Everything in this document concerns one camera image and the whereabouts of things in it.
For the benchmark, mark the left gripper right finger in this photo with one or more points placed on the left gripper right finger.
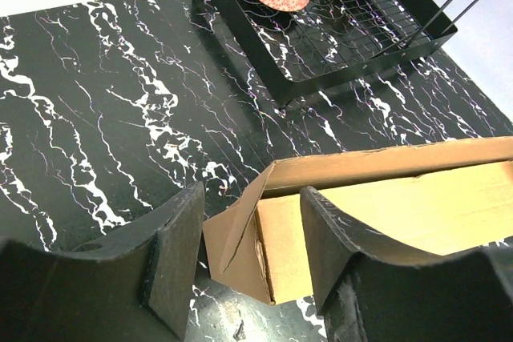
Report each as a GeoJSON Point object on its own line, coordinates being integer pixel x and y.
{"type": "Point", "coordinates": [370, 287]}

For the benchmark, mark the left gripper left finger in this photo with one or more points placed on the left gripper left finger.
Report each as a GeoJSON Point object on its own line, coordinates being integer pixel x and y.
{"type": "Point", "coordinates": [133, 284]}

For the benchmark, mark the brown cardboard box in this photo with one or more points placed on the brown cardboard box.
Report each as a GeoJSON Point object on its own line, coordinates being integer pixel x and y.
{"type": "Point", "coordinates": [441, 198]}

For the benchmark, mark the black wire dish rack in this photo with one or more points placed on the black wire dish rack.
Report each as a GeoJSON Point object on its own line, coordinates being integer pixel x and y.
{"type": "Point", "coordinates": [332, 42]}

